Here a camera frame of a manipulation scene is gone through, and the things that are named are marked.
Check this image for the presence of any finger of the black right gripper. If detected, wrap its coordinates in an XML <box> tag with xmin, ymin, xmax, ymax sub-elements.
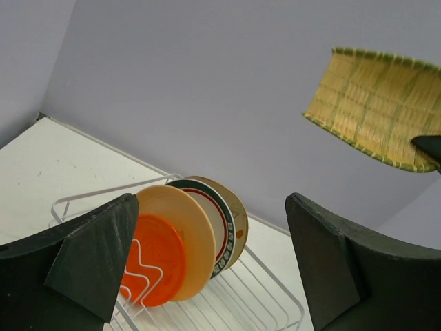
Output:
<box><xmin>411</xmin><ymin>135</ymin><xmax>441</xmax><ymax>172</ymax></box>

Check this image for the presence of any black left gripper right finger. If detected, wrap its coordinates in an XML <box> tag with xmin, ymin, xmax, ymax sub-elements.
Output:
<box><xmin>285</xmin><ymin>193</ymin><xmax>440</xmax><ymax>330</ymax></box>

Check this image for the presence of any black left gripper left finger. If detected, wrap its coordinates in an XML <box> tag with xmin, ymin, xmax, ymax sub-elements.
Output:
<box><xmin>1</xmin><ymin>193</ymin><xmax>139</xmax><ymax>330</ymax></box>

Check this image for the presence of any woven bamboo tray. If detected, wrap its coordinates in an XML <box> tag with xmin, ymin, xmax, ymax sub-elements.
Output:
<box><xmin>303</xmin><ymin>47</ymin><xmax>440</xmax><ymax>173</ymax></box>

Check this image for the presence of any orange plate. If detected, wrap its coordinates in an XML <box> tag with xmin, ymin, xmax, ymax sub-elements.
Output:
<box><xmin>121</xmin><ymin>214</ymin><xmax>187</xmax><ymax>307</ymax></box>

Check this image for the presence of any white wire dish rack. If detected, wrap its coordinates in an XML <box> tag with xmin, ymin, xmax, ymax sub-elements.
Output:
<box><xmin>51</xmin><ymin>174</ymin><xmax>305</xmax><ymax>330</ymax></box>

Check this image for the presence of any large cream bird plate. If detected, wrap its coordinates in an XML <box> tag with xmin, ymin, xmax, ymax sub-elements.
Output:
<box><xmin>187</xmin><ymin>175</ymin><xmax>249</xmax><ymax>269</ymax></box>

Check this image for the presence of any plain beige plate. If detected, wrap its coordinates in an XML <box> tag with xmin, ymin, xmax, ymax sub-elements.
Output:
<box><xmin>136</xmin><ymin>185</ymin><xmax>216</xmax><ymax>301</ymax></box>

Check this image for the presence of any white plate green red rim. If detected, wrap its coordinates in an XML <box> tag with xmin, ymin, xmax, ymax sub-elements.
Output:
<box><xmin>167</xmin><ymin>178</ymin><xmax>236</xmax><ymax>279</ymax></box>

